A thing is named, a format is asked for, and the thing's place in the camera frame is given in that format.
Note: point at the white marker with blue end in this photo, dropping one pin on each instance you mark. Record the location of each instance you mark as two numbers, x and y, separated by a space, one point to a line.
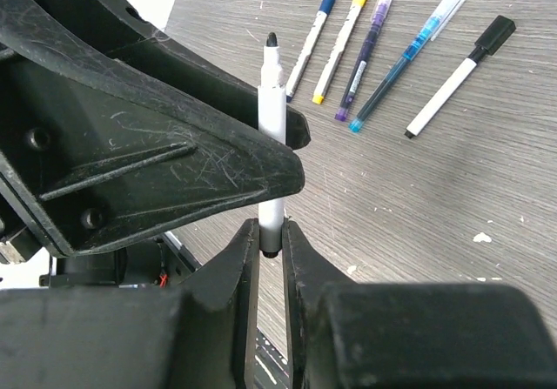
307 48

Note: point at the purple pen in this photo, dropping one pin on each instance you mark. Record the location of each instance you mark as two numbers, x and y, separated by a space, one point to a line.
377 20

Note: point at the teal pen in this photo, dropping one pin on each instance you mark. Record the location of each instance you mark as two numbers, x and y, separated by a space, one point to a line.
433 26

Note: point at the white marker with yellow end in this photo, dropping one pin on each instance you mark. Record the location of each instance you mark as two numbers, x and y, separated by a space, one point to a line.
338 49

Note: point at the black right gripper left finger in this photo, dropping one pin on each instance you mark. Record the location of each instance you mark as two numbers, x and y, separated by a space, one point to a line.
198 334

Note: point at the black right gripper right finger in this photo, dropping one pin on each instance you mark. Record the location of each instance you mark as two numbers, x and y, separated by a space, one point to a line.
345 334

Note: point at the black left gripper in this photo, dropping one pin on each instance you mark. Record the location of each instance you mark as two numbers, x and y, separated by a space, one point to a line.
85 172

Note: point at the white pen with black end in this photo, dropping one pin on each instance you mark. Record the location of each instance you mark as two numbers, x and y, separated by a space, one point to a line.
271 122

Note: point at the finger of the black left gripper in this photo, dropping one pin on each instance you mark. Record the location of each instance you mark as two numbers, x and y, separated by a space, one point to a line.
140 64

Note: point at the short white pen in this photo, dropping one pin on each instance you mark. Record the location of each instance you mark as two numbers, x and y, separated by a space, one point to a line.
492 38

